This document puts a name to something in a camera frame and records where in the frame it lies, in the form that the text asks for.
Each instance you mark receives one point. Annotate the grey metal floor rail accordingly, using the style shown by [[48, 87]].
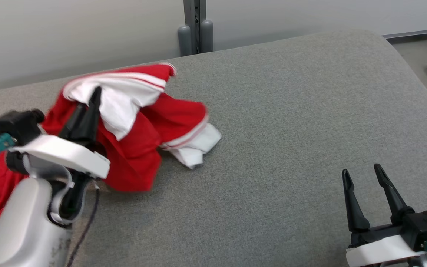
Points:
[[413, 33]]

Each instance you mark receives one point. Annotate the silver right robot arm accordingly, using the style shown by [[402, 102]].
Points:
[[419, 262]]

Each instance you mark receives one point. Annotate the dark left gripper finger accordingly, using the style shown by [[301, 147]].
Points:
[[73, 122], [94, 107]]

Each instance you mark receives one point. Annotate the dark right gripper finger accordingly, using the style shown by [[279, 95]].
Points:
[[393, 196], [354, 207]]

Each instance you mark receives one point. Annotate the grey metal wall post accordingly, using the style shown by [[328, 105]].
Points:
[[191, 22]]

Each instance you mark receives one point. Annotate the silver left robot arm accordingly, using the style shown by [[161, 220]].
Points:
[[20, 230]]

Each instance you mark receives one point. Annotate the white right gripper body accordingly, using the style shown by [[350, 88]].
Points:
[[380, 248]]

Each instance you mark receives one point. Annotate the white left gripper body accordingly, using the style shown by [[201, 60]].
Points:
[[61, 152]]

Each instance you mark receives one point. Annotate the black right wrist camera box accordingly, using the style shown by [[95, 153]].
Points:
[[424, 226]]

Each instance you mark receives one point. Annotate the red garment white striped trim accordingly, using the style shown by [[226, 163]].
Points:
[[135, 155]]

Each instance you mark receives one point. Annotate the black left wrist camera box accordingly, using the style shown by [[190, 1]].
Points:
[[17, 126]]

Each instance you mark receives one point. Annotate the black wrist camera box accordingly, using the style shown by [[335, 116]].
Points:
[[424, 226], [17, 126]]

